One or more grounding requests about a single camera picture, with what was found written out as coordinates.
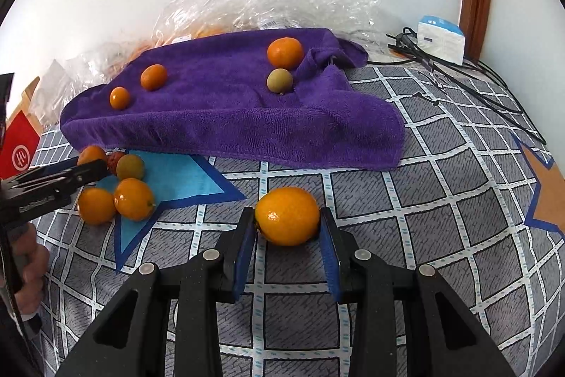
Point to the person's left hand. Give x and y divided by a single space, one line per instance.
33 266

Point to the purple towel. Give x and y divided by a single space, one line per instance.
220 116

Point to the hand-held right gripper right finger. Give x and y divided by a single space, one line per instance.
331 257

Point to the red cherry tomato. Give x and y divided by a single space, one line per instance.
114 163

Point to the orange mandarin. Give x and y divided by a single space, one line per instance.
285 53
133 199
92 154
96 205
119 98
153 77
287 222

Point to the clear plastic bag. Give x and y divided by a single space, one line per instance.
97 59

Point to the small green round fruit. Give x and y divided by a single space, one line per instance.
279 81
130 166

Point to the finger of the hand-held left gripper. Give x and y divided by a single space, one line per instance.
84 174

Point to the grey checked star cloth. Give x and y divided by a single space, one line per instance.
397 227

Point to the clear bag of oranges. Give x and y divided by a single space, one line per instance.
207 31

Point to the white and blue box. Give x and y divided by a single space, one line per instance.
441 41

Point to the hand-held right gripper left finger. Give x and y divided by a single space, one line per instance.
245 253

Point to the red paper bag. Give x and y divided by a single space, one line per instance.
20 147

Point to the crumpled clear plastic bags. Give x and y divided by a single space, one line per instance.
53 90

